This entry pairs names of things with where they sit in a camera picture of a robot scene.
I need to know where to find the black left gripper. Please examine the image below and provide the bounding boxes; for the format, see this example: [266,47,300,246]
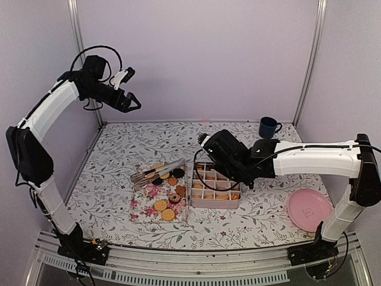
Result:
[83,80,143,111]

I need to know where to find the metal serving tongs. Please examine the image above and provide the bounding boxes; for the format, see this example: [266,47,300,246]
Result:
[130,158,185,189]

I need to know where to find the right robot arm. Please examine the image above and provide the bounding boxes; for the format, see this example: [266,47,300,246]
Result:
[198,129,380,260]

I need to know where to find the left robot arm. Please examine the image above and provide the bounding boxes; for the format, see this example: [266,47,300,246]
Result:
[5,55,141,259]

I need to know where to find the floral rectangular tray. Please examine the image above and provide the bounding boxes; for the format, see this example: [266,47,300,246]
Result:
[129,164,188,224]

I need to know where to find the chocolate sprinkle donut cookie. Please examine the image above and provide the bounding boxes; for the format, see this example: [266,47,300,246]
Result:
[168,193,182,204]

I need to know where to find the pink divided cookie tin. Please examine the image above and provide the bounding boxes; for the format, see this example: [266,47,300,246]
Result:
[189,162,241,210]

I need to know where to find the beige embossed round biscuit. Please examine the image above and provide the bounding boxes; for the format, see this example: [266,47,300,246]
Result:
[161,209,176,222]

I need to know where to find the dark blue mug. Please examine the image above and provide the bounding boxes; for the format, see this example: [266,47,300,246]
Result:
[258,117,283,139]

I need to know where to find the pink plate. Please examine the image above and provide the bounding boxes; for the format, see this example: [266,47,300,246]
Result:
[287,189,333,232]

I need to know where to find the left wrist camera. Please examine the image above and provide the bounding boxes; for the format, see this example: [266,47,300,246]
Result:
[109,67,135,90]

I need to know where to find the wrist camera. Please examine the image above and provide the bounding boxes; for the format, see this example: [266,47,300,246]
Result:
[109,67,135,90]
[198,133,211,148]

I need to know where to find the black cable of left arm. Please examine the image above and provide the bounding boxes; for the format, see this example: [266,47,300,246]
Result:
[70,45,123,75]

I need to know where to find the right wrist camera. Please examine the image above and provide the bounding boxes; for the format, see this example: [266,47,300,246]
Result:
[198,133,211,148]

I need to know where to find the left metal frame post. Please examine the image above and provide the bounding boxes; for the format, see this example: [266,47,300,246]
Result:
[67,0,98,108]

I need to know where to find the metal frame post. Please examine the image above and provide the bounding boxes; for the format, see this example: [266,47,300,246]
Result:
[292,0,327,129]
[67,0,98,108]

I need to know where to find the aluminium front rail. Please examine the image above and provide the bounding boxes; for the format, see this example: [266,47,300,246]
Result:
[26,231,373,285]

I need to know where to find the right metal frame post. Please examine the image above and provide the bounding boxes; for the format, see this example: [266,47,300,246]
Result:
[292,0,327,129]

